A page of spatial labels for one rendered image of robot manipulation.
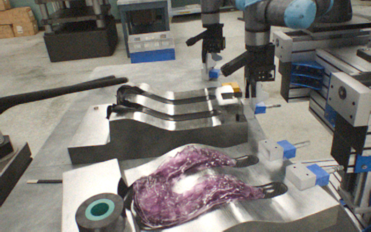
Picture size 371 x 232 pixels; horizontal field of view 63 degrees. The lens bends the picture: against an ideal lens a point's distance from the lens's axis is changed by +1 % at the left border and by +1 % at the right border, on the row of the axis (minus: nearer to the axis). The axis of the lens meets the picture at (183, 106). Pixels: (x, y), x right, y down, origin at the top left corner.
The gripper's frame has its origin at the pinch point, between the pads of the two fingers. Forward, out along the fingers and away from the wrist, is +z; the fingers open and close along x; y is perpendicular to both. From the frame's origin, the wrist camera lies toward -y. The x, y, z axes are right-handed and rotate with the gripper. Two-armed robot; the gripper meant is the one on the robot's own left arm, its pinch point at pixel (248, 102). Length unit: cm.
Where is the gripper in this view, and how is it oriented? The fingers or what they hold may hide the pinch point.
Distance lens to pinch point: 104.0
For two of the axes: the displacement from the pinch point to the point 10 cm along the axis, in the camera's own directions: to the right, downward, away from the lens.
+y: 10.0, -0.9, 0.0
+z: 0.8, 8.9, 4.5
